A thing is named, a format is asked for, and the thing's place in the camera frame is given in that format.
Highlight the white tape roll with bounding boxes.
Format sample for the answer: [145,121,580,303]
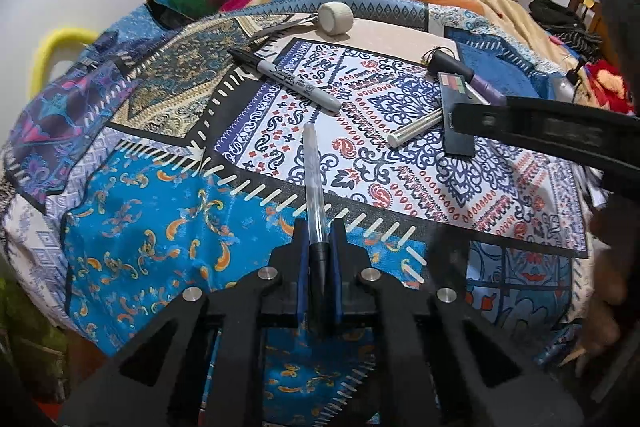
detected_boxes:
[317,2,355,37]

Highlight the black Sharpie marker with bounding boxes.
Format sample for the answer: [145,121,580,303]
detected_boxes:
[228,48,342,114]

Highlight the yellow foam tube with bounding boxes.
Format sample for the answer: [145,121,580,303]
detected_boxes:
[28,27,100,98]

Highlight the black flat remote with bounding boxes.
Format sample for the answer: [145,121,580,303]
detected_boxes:
[437,72,475,158]

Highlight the red plush toy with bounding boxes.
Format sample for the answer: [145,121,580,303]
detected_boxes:
[586,58,634,115]

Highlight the metal tweezers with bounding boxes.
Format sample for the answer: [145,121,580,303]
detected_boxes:
[250,13,318,41]

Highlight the beige blanket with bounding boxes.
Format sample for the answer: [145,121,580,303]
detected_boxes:
[475,0,578,72]

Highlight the clear ballpoint pen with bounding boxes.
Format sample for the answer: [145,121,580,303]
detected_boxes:
[303,124,331,310]

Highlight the patchwork patterned bedspread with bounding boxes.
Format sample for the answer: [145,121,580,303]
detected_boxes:
[1,0,588,426]

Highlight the wooden headboard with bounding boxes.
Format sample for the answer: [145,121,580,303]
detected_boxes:
[567,0,608,49]

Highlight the white disposable razor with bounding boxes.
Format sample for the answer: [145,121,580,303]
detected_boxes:
[386,108,442,148]

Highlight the wire bracelet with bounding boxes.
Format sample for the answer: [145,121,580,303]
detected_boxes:
[420,44,459,68]

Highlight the black and purple cylinder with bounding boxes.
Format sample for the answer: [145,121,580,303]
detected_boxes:
[426,48,506,105]

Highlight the black bag on bed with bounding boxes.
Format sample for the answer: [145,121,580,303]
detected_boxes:
[528,0,602,62]

